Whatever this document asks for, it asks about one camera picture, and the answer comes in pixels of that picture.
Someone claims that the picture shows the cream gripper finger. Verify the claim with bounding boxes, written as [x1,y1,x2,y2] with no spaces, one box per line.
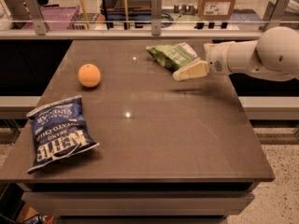
[173,61,209,81]

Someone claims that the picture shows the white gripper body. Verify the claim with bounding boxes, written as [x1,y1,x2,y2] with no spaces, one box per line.
[204,41,234,75]

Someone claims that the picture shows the green jalapeno chip bag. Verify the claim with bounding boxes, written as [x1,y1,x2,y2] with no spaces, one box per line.
[146,42,198,72]

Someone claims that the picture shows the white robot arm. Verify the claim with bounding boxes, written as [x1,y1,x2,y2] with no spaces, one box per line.
[173,26,299,81]

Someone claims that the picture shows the blue Kettle chip bag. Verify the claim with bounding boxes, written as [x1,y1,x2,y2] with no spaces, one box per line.
[27,95,99,175]

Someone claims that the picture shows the cardboard box with label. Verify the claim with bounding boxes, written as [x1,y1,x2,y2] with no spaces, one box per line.
[197,0,235,20]

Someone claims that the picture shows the orange fruit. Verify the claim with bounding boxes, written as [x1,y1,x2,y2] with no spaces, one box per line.
[78,63,101,88]

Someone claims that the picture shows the purple plastic crate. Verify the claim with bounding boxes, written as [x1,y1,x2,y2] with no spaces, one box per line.
[21,5,80,31]

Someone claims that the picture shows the grey table cabinet base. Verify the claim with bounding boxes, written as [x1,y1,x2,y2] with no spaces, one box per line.
[22,191,254,217]

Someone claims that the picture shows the right metal railing post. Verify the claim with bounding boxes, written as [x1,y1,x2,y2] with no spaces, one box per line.
[262,0,299,31]

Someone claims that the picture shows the metal railing post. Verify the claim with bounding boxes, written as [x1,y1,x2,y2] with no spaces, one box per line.
[262,0,299,31]
[24,0,48,35]
[151,0,162,35]

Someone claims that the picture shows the middle metal railing post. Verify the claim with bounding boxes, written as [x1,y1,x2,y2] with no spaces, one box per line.
[151,0,162,35]

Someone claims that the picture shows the left metal railing post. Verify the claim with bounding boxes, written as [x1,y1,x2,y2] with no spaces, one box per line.
[24,0,48,35]

